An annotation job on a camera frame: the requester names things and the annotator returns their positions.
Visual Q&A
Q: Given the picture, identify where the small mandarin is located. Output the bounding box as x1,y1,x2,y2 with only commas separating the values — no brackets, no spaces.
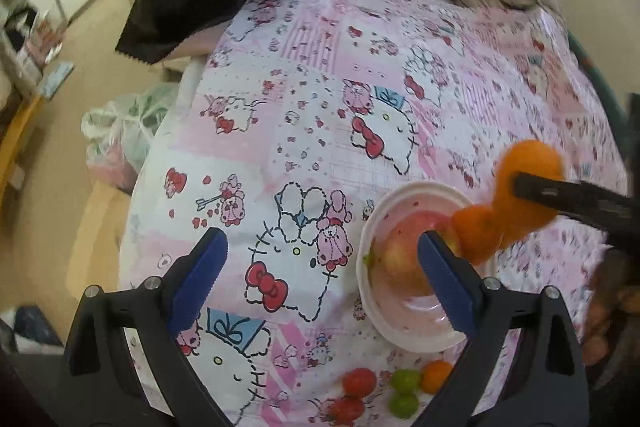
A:
452,204,506,265
421,359,453,394

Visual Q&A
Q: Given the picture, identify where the white bowl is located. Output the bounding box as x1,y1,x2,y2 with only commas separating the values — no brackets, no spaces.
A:
357,181,501,353

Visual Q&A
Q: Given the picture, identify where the blue book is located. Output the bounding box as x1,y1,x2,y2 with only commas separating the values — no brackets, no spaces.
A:
39,62,75,100

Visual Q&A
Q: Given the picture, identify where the large bumpy orange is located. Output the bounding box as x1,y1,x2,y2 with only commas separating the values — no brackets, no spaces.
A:
492,139,566,248

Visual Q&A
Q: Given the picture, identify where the yellow wooden furniture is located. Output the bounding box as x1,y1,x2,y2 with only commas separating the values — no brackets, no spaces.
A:
0,94,43,202

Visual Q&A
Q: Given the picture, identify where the red-yellow apple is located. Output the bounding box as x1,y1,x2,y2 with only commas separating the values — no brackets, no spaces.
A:
372,212,466,298

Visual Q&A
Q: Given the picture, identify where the white plastic bag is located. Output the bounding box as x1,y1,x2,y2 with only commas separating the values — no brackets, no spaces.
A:
81,82,181,192

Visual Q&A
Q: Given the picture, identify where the teal bed frame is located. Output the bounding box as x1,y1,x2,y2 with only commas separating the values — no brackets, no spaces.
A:
567,29,628,168

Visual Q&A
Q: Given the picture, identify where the dark blue cloth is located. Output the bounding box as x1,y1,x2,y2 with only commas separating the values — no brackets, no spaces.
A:
12,304,63,353

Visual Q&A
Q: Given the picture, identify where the person's right hand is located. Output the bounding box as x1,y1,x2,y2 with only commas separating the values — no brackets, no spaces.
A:
582,249,631,365

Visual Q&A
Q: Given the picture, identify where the green cherry tomato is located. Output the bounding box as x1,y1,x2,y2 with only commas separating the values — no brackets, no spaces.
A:
389,392,420,419
389,368,422,393

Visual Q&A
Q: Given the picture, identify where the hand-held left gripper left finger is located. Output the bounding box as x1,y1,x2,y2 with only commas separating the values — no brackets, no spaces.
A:
60,227,236,427

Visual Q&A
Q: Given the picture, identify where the pink cartoon printed blanket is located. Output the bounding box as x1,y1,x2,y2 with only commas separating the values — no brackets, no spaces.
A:
117,0,631,427

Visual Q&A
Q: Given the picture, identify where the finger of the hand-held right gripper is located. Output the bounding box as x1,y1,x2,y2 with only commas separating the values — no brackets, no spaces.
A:
514,173,640,239

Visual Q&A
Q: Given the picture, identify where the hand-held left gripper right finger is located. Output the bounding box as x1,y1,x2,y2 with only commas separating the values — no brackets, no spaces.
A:
415,230,592,427

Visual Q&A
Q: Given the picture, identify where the red cherry tomato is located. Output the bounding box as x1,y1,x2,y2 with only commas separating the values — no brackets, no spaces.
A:
330,396,366,423
342,367,377,398

